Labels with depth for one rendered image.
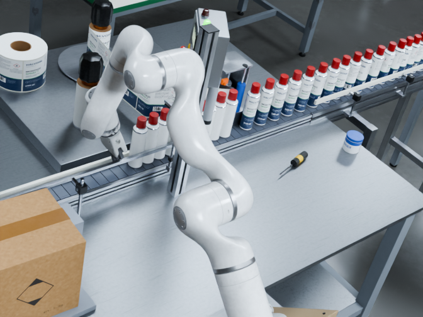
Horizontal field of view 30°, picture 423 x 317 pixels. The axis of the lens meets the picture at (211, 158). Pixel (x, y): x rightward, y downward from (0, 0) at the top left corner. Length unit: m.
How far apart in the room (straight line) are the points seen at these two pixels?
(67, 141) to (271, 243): 0.82
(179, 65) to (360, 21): 4.19
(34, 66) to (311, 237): 1.21
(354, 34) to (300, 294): 2.98
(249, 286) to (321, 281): 1.43
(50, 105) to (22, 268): 1.06
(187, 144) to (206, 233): 0.24
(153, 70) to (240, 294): 0.64
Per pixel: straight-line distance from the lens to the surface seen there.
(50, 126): 2.95
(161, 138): 2.80
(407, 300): 3.96
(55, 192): 2.67
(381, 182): 3.15
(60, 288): 2.26
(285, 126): 3.22
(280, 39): 5.66
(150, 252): 2.58
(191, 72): 2.15
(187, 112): 2.11
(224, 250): 2.10
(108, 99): 2.42
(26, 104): 3.05
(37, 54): 3.08
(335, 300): 3.48
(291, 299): 3.42
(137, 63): 2.10
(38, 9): 4.57
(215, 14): 2.57
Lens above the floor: 2.65
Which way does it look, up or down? 37 degrees down
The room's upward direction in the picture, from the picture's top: 13 degrees clockwise
